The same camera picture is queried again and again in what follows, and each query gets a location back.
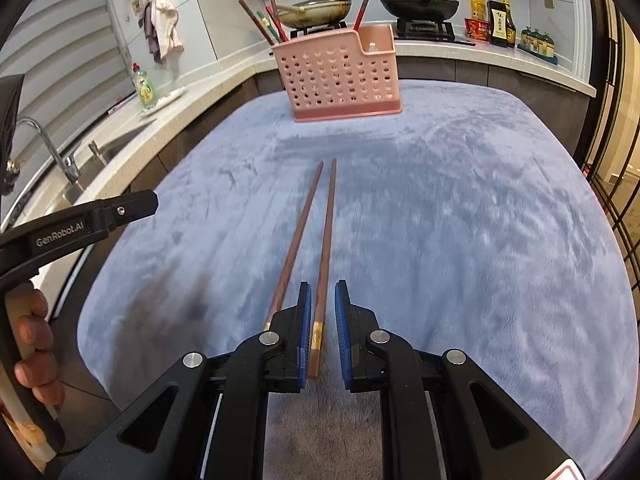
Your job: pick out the yellow packet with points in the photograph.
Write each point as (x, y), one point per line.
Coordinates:
(477, 7)

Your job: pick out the blue-grey plush mat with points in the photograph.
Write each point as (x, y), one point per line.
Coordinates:
(475, 235)

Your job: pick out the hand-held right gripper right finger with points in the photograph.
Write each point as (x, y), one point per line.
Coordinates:
(341, 320)

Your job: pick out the person's left hand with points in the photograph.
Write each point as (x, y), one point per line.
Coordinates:
(37, 335)

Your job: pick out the pink perforated utensil holder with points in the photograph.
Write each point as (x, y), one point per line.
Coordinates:
(335, 80)

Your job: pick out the black gas stove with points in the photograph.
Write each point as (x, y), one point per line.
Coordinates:
(425, 30)

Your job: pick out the white window blinds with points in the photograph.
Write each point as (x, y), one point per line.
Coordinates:
(75, 85)

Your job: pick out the slim dark sauce bottle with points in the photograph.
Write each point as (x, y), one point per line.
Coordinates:
(512, 30)

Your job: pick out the purple hanging cloth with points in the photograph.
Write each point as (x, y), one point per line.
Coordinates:
(151, 35)

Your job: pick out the green dish soap bottle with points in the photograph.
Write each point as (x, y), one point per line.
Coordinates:
(145, 90)

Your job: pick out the black wok with lid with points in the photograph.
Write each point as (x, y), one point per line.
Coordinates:
(420, 7)

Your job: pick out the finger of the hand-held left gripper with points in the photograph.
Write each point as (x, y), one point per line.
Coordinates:
(135, 205)

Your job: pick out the white hanging towel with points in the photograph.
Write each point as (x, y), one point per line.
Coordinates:
(165, 25)

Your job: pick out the red instant noodle bowl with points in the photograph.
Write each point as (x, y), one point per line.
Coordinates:
(477, 30)

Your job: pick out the spice jar set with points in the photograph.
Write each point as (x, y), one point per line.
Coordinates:
(537, 45)

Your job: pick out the beige wok with lid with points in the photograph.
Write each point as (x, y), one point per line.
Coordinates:
(315, 15)

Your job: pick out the steel faucet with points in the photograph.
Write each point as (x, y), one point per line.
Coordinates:
(70, 165)

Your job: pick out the brown chopstick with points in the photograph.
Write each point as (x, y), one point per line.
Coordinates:
(328, 240)
(295, 250)

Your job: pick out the black framed glass door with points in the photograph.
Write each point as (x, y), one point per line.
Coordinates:
(615, 160)

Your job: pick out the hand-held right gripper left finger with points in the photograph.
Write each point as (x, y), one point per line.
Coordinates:
(306, 330)

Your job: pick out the green chopstick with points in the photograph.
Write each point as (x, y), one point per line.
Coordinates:
(264, 20)

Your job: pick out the dark red chopstick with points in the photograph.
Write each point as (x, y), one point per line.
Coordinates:
(272, 22)
(255, 21)
(280, 20)

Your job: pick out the large dark sauce bottle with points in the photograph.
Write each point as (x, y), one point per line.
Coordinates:
(497, 25)

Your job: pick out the white tray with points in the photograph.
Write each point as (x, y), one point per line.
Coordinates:
(172, 95)

